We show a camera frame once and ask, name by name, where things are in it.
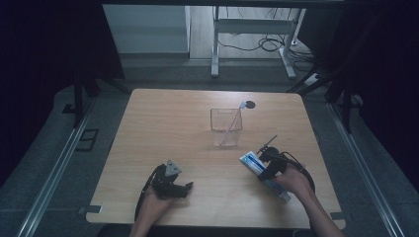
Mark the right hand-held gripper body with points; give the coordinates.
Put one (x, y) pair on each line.
(275, 161)

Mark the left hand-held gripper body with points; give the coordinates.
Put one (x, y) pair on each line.
(166, 184)

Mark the white blue toothpaste tube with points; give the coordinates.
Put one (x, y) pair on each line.
(252, 162)

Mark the pink toothbrush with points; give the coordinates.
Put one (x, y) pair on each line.
(234, 120)

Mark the clear plastic cup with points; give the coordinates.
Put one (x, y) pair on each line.
(221, 126)

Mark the person's left hand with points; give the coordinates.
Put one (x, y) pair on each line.
(154, 207)

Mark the person's right hand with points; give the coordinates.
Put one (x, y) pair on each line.
(293, 182)

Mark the black round table grommet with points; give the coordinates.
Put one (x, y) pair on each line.
(251, 104)

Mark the white power strip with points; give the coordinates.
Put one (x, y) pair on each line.
(311, 80)

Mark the black metal stand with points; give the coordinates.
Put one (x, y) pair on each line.
(344, 98)
(78, 98)

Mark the dark curtain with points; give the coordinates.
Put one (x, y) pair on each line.
(42, 49)
(378, 59)

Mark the white cabinet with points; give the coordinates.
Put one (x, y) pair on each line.
(145, 29)

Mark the aluminium floor rail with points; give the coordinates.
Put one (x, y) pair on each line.
(365, 171)
(52, 177)

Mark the white metal desk frame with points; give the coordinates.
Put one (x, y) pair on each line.
(253, 26)

